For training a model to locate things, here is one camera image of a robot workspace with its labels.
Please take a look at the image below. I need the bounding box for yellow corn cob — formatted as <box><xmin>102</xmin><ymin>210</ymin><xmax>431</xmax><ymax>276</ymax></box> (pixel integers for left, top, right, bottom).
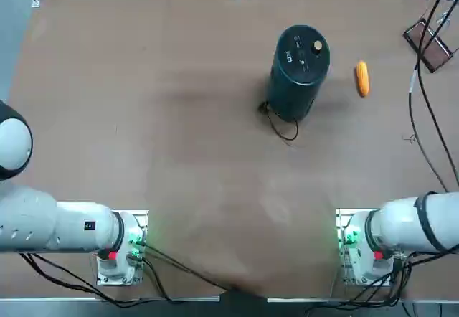
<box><xmin>354</xmin><ymin>60</ymin><xmax>371</xmax><ymax>98</ymax></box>

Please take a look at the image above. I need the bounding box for wooden tray with black rim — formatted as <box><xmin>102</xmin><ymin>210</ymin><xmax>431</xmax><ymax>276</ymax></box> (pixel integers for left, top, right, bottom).
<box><xmin>403</xmin><ymin>18</ymin><xmax>455</xmax><ymax>73</ymax></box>

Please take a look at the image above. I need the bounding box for black air fryer power cord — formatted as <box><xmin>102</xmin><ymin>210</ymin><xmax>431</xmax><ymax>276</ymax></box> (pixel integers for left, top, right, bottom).
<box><xmin>257</xmin><ymin>101</ymin><xmax>300</xmax><ymax>141</ymax></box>

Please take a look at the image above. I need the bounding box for black base cable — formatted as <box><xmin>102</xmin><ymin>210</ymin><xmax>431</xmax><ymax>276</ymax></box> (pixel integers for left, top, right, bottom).
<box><xmin>136</xmin><ymin>255</ymin><xmax>173</xmax><ymax>302</ymax></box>
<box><xmin>138</xmin><ymin>241</ymin><xmax>237</xmax><ymax>293</ymax></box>
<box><xmin>304</xmin><ymin>252</ymin><xmax>417</xmax><ymax>313</ymax></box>
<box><xmin>19</xmin><ymin>252</ymin><xmax>223</xmax><ymax>309</ymax></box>

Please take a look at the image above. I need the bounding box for black hanging cable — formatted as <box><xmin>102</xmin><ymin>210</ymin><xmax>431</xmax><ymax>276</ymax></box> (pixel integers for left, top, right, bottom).
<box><xmin>407</xmin><ymin>58</ymin><xmax>449</xmax><ymax>192</ymax></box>
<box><xmin>417</xmin><ymin>58</ymin><xmax>459</xmax><ymax>185</ymax></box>

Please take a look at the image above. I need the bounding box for chrome wire cup rack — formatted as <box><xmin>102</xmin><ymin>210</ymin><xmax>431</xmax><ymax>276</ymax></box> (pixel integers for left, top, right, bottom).
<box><xmin>417</xmin><ymin>6</ymin><xmax>453</xmax><ymax>58</ymax></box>

